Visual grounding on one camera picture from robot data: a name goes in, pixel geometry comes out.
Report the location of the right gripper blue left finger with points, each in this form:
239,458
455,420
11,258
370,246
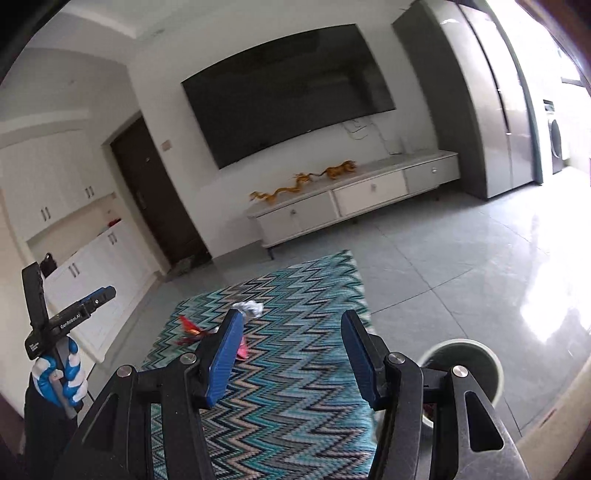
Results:
222,350

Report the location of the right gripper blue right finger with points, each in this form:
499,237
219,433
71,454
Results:
366,355

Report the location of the pink red wrapper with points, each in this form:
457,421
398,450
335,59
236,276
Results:
243,351

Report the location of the red orange snack bag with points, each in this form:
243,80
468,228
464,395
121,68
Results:
191,333

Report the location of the silver grey foil wrapper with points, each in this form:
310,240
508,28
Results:
249,309

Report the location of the round white trash bin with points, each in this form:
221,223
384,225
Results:
465,357

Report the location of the blue white gloved hand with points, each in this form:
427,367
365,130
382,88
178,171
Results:
60,382

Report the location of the black bag on shelf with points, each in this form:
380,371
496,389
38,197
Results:
48,265

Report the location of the zigzag teal patterned rug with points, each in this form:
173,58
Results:
292,409

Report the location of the grey door mat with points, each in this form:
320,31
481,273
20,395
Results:
184,267

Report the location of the dark brown entrance door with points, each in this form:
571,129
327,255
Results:
155,196

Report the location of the white low TV cabinet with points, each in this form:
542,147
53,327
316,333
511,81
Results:
326,202

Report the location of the golden dragon figurine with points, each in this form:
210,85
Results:
300,180

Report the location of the golden tiger figurine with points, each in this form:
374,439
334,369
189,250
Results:
334,172

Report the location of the grey double-door refrigerator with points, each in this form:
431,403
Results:
474,92

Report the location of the white wall cupboard unit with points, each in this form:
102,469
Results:
61,202

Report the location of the large black wall television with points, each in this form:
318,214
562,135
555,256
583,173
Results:
286,88

